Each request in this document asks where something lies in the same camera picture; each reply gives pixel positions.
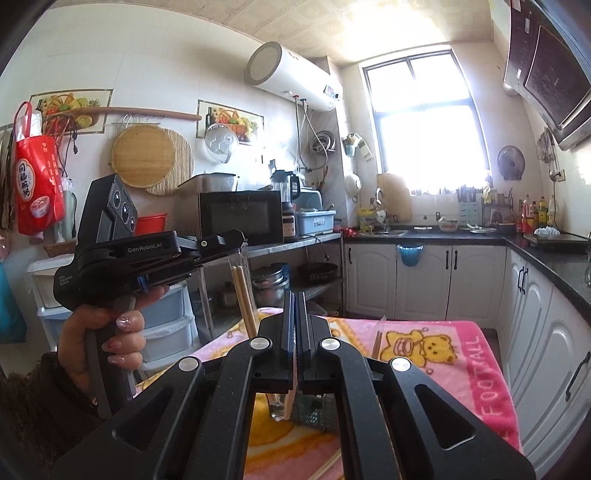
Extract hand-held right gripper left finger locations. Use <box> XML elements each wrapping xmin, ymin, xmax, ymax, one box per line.
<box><xmin>51</xmin><ymin>290</ymin><xmax>297</xmax><ymax>480</ymax></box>

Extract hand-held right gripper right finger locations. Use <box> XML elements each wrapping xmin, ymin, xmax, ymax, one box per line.
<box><xmin>296</xmin><ymin>293</ymin><xmax>539</xmax><ymax>480</ymax></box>

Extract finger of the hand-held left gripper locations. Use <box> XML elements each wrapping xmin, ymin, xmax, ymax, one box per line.
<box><xmin>178</xmin><ymin>232</ymin><xmax>247</xmax><ymax>274</ymax></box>

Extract green plastic utensil basket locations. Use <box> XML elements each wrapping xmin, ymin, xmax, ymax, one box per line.
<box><xmin>298</xmin><ymin>396</ymin><xmax>336</xmax><ymax>433</ymax></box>

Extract chopstick pair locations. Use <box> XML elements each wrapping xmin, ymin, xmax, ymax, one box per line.
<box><xmin>228</xmin><ymin>247</ymin><xmax>298</xmax><ymax>423</ymax></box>

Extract person's left forearm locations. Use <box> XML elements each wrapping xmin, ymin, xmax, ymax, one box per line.
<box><xmin>0</xmin><ymin>351</ymin><xmax>114</xmax><ymax>480</ymax></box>

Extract hanging dark utensils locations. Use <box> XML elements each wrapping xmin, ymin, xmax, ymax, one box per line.
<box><xmin>536</xmin><ymin>127</ymin><xmax>560</xmax><ymax>181</ymax></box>

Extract person's left hand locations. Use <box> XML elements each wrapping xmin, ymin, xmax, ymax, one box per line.
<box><xmin>56</xmin><ymin>285</ymin><xmax>171</xmax><ymax>395</ymax></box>

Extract black microwave oven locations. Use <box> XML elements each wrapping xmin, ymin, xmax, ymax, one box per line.
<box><xmin>178</xmin><ymin>190</ymin><xmax>284</xmax><ymax>247</ymax></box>

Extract red plastic basin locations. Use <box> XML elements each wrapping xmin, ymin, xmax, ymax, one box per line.
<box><xmin>134</xmin><ymin>212</ymin><xmax>168</xmax><ymax>236</ymax></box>

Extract small steel pot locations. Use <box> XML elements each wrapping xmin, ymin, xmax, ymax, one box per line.
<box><xmin>217</xmin><ymin>284</ymin><xmax>242</xmax><ymax>308</ymax></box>

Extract brown woven basket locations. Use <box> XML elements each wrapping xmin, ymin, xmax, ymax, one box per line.
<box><xmin>44</xmin><ymin>239</ymin><xmax>78</xmax><ymax>258</ymax></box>

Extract large steel stockpot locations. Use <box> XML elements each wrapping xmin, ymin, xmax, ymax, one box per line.
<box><xmin>252</xmin><ymin>263</ymin><xmax>291</xmax><ymax>308</ymax></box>

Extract light blue drawer cabinet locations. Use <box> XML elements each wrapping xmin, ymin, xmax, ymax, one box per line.
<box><xmin>134</xmin><ymin>281</ymin><xmax>198</xmax><ymax>372</ymax></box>
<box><xmin>27</xmin><ymin>256</ymin><xmax>77</xmax><ymax>352</ymax></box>

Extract stainless steel shelf table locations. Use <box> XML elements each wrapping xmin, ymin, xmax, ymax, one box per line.
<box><xmin>194</xmin><ymin>232</ymin><xmax>345</xmax><ymax>342</ymax></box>

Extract round woven straw mat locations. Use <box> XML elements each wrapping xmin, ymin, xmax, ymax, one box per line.
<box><xmin>145</xmin><ymin>129</ymin><xmax>195</xmax><ymax>197</ymax></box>

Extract black wok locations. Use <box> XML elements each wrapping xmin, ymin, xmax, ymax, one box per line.
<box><xmin>296</xmin><ymin>262</ymin><xmax>339</xmax><ymax>283</ymax></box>

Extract black blender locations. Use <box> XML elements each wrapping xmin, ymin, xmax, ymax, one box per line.
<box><xmin>271</xmin><ymin>170</ymin><xmax>303</xmax><ymax>241</ymax></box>

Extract glass pot lid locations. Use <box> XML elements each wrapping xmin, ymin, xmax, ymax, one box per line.
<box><xmin>204</xmin><ymin>122</ymin><xmax>241</xmax><ymax>163</ymax></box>

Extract round bamboo board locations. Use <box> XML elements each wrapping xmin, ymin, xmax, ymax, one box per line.
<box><xmin>111</xmin><ymin>126</ymin><xmax>175</xmax><ymax>188</ymax></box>

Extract grey blue dish tub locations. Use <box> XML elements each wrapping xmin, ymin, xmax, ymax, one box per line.
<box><xmin>295</xmin><ymin>210</ymin><xmax>337</xmax><ymax>235</ymax></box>

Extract grey blue box appliance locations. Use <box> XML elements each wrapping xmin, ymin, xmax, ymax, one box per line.
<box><xmin>298</xmin><ymin>191</ymin><xmax>324</xmax><ymax>213</ymax></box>

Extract red shopping bag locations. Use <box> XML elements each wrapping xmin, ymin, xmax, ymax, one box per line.
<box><xmin>13</xmin><ymin>102</ymin><xmax>68</xmax><ymax>236</ymax></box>

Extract blue plastic bag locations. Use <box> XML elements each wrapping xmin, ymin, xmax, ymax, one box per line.
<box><xmin>0</xmin><ymin>262</ymin><xmax>27</xmax><ymax>344</ymax></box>

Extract blue hanging bin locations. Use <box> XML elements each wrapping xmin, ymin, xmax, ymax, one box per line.
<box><xmin>396</xmin><ymin>244</ymin><xmax>423</xmax><ymax>267</ymax></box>

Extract long wooden rolling pin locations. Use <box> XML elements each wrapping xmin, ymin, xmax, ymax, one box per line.
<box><xmin>39</xmin><ymin>106</ymin><xmax>203</xmax><ymax>123</ymax></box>

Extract pink bear printed blanket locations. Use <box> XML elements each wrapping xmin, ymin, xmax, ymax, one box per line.
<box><xmin>134</xmin><ymin>307</ymin><xmax>522</xmax><ymax>480</ymax></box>

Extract white kitchen base cabinets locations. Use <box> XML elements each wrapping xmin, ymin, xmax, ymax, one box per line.
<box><xmin>344</xmin><ymin>240</ymin><xmax>591</xmax><ymax>480</ymax></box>

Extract beige cutting board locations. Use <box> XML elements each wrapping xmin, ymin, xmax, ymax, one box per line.
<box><xmin>376</xmin><ymin>173</ymin><xmax>413</xmax><ymax>222</ymax></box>

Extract white cylindrical water heater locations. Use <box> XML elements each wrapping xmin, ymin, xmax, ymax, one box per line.
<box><xmin>246</xmin><ymin>41</ymin><xmax>343</xmax><ymax>112</ymax></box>

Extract dark metal spice rack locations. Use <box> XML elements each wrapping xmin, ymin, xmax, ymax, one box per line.
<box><xmin>481</xmin><ymin>182</ymin><xmax>515</xmax><ymax>227</ymax></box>

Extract kitchen window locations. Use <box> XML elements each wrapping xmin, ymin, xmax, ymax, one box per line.
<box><xmin>362</xmin><ymin>46</ymin><xmax>491</xmax><ymax>195</ymax></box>

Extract black stone countertop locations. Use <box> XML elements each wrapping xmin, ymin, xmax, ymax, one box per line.
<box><xmin>342</xmin><ymin>226</ymin><xmax>591</xmax><ymax>319</ymax></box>

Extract row of condiment bottles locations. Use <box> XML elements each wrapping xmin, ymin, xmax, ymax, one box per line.
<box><xmin>515</xmin><ymin>195</ymin><xmax>557</xmax><ymax>234</ymax></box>

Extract black cooktop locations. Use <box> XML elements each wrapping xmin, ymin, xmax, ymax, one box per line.
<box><xmin>524</xmin><ymin>231</ymin><xmax>589</xmax><ymax>252</ymax></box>

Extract black glass range hood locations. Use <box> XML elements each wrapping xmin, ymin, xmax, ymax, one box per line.
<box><xmin>502</xmin><ymin>0</ymin><xmax>591</xmax><ymax>151</ymax></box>

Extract fruit print wall tile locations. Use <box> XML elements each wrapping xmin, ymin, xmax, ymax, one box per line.
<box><xmin>28</xmin><ymin>89</ymin><xmax>114</xmax><ymax>134</ymax></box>
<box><xmin>196</xmin><ymin>99</ymin><xmax>265</xmax><ymax>146</ymax></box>

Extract coiled grey hose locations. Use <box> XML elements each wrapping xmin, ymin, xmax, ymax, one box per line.
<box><xmin>310</xmin><ymin>130</ymin><xmax>337</xmax><ymax>155</ymax></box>

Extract wall mounted utensil holder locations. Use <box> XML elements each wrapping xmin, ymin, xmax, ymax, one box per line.
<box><xmin>342</xmin><ymin>133</ymin><xmax>372</xmax><ymax>161</ymax></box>

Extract round grey wall fan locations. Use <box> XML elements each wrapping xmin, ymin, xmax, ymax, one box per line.
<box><xmin>497</xmin><ymin>145</ymin><xmax>526</xmax><ymax>181</ymax></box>

